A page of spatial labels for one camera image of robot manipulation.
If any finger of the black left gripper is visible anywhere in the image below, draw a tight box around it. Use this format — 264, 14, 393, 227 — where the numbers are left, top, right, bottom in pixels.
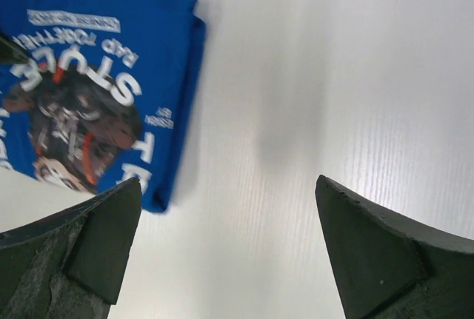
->
0, 32, 28, 65

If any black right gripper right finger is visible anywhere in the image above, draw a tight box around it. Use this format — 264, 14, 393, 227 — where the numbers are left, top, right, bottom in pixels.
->
315, 175, 473, 318

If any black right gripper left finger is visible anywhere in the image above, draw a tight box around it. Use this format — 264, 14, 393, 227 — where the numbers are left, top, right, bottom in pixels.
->
1, 178, 142, 318

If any royal blue printed t-shirt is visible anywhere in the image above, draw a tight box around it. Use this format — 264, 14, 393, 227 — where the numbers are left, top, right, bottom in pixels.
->
1, 0, 206, 213

